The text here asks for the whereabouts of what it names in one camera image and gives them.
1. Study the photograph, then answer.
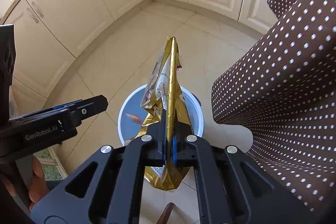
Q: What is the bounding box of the green floor mat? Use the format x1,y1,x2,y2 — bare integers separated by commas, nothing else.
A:
34,147,68,181

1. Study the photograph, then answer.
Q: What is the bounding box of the gold foil snack bag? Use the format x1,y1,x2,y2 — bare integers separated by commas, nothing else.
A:
129,36,194,191

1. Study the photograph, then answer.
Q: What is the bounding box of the brown polka dot tablecloth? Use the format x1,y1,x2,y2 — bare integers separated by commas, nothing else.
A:
211,0,335,212

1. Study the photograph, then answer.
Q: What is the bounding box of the light blue trash bin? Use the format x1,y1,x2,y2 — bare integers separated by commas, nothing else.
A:
117,83,205,146

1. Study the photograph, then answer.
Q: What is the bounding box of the brown wooden chair leg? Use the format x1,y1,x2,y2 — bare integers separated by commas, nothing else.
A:
157,202,175,224

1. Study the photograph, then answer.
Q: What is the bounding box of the person's left hand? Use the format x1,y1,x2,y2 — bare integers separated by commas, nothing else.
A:
1,155,50,212

